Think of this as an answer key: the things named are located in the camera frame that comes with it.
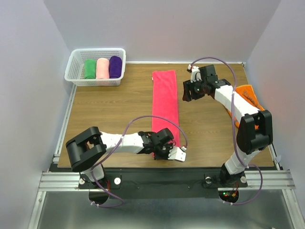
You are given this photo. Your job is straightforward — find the purple rolled towel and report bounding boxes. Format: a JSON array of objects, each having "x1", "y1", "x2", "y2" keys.
[{"x1": 109, "y1": 56, "x2": 122, "y2": 79}]

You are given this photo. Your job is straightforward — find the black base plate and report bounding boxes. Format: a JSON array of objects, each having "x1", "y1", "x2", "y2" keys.
[{"x1": 40, "y1": 168, "x2": 289, "y2": 199}]

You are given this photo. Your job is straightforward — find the light pink rolled towel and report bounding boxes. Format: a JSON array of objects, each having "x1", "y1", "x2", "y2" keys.
[{"x1": 96, "y1": 58, "x2": 109, "y2": 79}]

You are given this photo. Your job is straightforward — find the orange towel with blue spots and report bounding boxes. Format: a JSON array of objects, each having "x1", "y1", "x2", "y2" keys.
[{"x1": 225, "y1": 83, "x2": 265, "y2": 129}]

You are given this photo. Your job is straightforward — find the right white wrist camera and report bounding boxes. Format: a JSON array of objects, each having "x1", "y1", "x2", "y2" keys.
[{"x1": 187, "y1": 64, "x2": 202, "y2": 83}]

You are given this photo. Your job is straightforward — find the white plastic basket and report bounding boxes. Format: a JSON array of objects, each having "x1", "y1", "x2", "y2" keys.
[{"x1": 64, "y1": 48, "x2": 126, "y2": 86}]

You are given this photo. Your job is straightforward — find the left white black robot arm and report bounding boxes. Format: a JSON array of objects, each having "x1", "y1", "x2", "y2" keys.
[{"x1": 66, "y1": 126, "x2": 174, "y2": 188}]

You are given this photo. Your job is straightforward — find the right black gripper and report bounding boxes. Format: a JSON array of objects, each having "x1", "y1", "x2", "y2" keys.
[{"x1": 182, "y1": 77, "x2": 207, "y2": 102}]

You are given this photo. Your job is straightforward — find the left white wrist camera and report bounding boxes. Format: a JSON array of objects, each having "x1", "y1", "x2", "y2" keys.
[{"x1": 168, "y1": 146, "x2": 187, "y2": 162}]

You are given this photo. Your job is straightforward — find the green rolled towel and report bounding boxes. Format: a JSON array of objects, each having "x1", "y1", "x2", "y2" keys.
[{"x1": 84, "y1": 59, "x2": 96, "y2": 79}]

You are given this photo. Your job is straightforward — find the pink microfiber towel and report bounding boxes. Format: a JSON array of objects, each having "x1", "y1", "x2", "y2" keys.
[{"x1": 152, "y1": 70, "x2": 180, "y2": 146}]

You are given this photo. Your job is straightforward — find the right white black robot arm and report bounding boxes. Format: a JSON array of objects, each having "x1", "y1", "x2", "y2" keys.
[{"x1": 183, "y1": 65, "x2": 273, "y2": 186}]

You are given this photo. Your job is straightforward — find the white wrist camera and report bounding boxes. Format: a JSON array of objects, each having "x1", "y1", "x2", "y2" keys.
[
  {"x1": 187, "y1": 64, "x2": 202, "y2": 83},
  {"x1": 168, "y1": 146, "x2": 187, "y2": 162}
]

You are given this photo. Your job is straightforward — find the aluminium frame rail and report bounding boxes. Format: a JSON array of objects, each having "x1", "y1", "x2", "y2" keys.
[{"x1": 39, "y1": 169, "x2": 295, "y2": 191}]

